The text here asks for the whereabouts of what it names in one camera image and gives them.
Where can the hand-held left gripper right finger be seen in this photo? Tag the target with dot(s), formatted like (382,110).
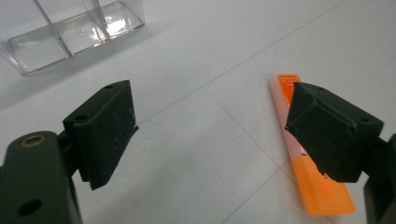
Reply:
(333,137)

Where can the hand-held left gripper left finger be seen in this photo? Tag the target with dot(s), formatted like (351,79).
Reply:
(102,133)

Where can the clear plastic organizer box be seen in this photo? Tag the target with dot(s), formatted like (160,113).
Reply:
(46,46)

